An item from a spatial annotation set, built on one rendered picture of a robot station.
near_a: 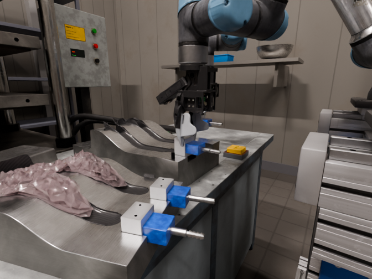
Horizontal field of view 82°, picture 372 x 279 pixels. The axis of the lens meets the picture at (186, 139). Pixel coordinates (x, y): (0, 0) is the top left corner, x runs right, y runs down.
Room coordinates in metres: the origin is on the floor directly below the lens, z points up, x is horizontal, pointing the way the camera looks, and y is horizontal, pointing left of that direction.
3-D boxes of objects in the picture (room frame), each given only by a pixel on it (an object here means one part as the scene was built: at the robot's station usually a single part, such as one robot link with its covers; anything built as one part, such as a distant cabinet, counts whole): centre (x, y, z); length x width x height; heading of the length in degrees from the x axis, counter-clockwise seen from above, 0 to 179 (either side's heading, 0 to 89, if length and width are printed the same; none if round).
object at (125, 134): (0.75, 0.15, 0.92); 0.35 x 0.16 x 0.09; 57
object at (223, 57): (2.57, -0.39, 1.36); 0.27 x 0.18 x 0.09; 56
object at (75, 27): (1.33, 0.63, 0.73); 0.30 x 0.22 x 1.47; 147
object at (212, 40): (0.89, -0.08, 1.25); 0.09 x 0.08 x 0.11; 81
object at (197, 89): (0.57, -0.02, 1.07); 0.09 x 0.08 x 0.12; 57
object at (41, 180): (0.43, 0.28, 0.90); 0.26 x 0.18 x 0.08; 74
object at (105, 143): (0.77, 0.16, 0.87); 0.50 x 0.26 x 0.14; 57
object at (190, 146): (0.57, -0.04, 0.91); 0.13 x 0.05 x 0.05; 57
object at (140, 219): (0.30, 0.03, 0.85); 0.13 x 0.05 x 0.05; 74
